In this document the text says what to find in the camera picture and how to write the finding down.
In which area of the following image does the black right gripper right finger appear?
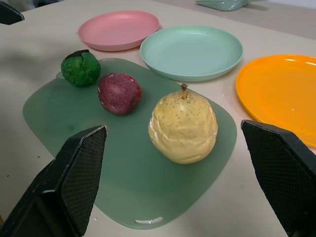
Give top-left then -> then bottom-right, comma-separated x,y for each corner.
240,119 -> 316,237

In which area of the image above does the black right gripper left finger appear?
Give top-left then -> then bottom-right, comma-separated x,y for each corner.
0,125 -> 108,237

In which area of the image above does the orange plate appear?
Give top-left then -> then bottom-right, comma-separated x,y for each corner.
236,54 -> 316,149

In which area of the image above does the dark red round fruit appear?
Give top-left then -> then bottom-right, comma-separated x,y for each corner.
97,72 -> 143,116

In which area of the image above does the green round fruit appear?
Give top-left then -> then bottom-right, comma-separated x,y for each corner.
61,49 -> 101,88

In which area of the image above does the mint green plate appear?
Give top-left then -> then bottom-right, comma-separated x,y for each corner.
139,25 -> 244,82

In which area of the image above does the pink plate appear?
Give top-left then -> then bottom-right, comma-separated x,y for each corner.
78,10 -> 160,52

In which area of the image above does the green cutting mat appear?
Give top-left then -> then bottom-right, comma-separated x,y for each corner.
22,58 -> 238,229

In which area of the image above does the yellow pear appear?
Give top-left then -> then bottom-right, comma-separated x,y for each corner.
148,83 -> 219,165

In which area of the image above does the pale green dish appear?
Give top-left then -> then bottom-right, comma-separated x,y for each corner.
195,0 -> 250,12

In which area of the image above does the black object at table edge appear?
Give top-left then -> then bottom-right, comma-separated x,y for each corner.
0,2 -> 25,26

